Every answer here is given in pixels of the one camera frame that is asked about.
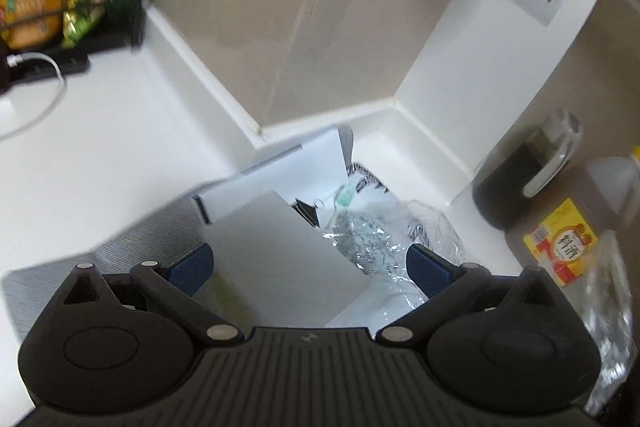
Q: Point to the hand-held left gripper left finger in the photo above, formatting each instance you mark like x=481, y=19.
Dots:
x=192, y=269

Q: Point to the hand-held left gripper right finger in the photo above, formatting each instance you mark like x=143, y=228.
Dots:
x=430, y=274

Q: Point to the clear plastic spout pouch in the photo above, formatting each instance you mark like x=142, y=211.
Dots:
x=380, y=242

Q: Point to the white paper towel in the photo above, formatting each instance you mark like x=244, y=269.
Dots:
x=280, y=252

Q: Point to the green toothbrush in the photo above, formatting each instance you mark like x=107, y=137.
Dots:
x=345, y=198

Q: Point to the dark oil dispenser bottle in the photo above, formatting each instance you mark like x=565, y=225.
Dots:
x=505, y=187

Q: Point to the cooking wine jug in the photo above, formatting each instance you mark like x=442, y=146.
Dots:
x=565, y=247

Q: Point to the clear plastic bag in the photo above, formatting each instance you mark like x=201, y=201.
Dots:
x=612, y=317

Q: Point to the black power adapter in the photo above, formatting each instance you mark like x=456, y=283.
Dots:
x=55, y=68

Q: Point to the orange packet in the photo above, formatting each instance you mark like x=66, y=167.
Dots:
x=30, y=14

